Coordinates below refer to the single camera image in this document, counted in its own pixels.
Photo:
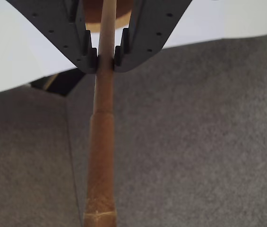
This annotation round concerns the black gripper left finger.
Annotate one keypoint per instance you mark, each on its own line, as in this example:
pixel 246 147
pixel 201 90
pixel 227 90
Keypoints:
pixel 60 28

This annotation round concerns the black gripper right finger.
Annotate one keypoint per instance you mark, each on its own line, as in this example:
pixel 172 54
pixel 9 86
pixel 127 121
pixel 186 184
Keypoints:
pixel 152 30

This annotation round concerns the wooden pen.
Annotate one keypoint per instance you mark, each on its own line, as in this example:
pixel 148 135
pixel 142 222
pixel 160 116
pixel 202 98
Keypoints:
pixel 102 142

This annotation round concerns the brown cork pen holder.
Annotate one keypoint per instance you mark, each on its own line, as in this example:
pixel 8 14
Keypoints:
pixel 122 16

